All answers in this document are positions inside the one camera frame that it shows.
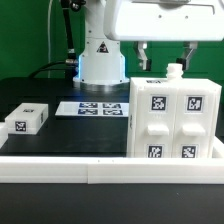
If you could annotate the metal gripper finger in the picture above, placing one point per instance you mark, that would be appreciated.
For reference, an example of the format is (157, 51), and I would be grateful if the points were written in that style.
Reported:
(144, 61)
(190, 48)

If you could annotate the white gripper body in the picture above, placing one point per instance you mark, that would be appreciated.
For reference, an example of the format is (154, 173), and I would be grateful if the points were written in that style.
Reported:
(164, 20)

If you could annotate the white cabinet box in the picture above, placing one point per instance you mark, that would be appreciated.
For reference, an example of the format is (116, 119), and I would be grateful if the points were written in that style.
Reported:
(174, 79)

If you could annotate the white cabinet door panel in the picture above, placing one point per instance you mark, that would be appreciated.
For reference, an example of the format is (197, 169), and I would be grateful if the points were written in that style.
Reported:
(155, 122)
(192, 124)

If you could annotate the white cabinet top block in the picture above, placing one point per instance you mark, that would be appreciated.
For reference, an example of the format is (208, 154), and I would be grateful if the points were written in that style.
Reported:
(27, 118)

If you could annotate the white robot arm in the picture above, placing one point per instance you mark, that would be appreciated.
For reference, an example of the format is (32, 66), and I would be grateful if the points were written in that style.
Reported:
(101, 65)

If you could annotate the white marker sheet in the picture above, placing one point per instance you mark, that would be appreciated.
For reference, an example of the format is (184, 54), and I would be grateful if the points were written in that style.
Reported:
(92, 109)

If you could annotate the white frame border wall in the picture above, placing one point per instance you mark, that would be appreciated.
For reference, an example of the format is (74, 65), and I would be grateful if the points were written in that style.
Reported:
(114, 170)

